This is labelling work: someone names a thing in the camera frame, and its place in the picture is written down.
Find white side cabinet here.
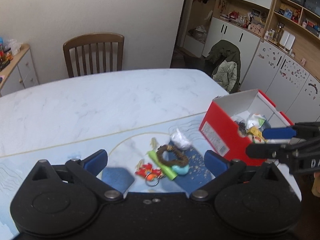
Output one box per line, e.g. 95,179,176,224
1,43,39,96

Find person's right hand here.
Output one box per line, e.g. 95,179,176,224
312,172,320,197

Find bag of black screws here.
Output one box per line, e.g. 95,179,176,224
235,120,247,134

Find brown wooden chair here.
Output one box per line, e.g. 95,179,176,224
62,32,125,78

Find woven brown rope ring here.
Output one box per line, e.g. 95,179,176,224
156,144,189,168

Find green cylindrical tube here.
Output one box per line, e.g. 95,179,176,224
147,151,177,180

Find yellow cardboard box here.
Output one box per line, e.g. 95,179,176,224
247,126,267,144

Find red shoebox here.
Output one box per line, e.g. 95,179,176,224
199,89,293,166

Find red fish keychain toy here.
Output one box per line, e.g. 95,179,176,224
135,162,165,187

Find white green snack packet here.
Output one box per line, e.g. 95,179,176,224
246,114,271,131

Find bag of white beads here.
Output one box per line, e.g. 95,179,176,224
170,128,192,151

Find light blue egg toy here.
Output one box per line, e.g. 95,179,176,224
171,165,189,176

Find chair with green jacket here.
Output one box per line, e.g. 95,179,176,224
205,40,241,94

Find wooden shelf cabinet unit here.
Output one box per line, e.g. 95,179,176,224
181,0,319,122

